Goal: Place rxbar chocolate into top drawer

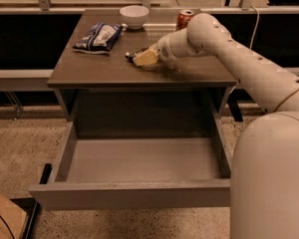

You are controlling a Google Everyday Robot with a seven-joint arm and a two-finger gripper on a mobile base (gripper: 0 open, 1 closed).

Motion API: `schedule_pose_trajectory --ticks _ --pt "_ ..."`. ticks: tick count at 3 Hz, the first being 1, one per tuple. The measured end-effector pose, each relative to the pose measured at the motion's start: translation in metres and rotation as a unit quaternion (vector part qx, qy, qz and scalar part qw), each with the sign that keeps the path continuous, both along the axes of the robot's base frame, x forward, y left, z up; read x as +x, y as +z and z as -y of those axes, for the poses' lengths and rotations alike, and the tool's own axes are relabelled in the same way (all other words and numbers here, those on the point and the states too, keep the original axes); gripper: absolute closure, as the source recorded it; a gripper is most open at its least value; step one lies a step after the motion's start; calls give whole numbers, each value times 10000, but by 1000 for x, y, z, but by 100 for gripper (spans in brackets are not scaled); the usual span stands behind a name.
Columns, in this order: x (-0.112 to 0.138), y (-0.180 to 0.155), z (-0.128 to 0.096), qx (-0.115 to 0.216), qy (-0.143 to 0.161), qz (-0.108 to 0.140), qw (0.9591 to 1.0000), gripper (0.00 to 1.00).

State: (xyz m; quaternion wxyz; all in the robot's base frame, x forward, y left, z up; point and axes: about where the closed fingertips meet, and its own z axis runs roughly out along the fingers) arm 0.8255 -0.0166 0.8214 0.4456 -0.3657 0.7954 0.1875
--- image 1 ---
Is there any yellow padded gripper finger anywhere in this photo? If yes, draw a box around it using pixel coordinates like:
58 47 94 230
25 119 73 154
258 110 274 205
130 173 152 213
133 49 158 67

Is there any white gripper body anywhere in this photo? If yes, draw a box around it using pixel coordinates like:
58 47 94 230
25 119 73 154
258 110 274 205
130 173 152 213
150 29 193 63

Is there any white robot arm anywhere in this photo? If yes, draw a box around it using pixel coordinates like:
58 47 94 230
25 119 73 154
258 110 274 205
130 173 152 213
133 13 299 239

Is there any grey drawer cabinet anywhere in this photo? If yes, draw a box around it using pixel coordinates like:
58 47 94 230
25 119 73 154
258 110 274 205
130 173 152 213
48 10 235 138

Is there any open grey top drawer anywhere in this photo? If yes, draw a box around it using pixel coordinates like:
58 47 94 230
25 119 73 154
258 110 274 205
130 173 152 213
42 119 231 210

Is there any orange soda can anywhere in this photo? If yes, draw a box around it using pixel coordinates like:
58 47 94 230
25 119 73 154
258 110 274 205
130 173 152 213
176 9 194 30

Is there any white ceramic bowl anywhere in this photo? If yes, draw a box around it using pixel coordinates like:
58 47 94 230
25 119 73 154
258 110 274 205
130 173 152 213
120 5 150 29

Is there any blue white chip bag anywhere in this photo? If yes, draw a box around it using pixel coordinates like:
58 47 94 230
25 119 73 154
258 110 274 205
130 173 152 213
73 22 123 54

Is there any black bar on floor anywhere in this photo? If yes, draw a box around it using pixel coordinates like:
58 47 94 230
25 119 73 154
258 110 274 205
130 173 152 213
22 163 52 239

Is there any brown cardboard box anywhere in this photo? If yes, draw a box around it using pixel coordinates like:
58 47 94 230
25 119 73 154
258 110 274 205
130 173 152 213
0 193 27 239

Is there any white power cable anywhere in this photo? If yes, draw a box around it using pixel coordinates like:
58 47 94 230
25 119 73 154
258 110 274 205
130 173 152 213
228 5 261 95

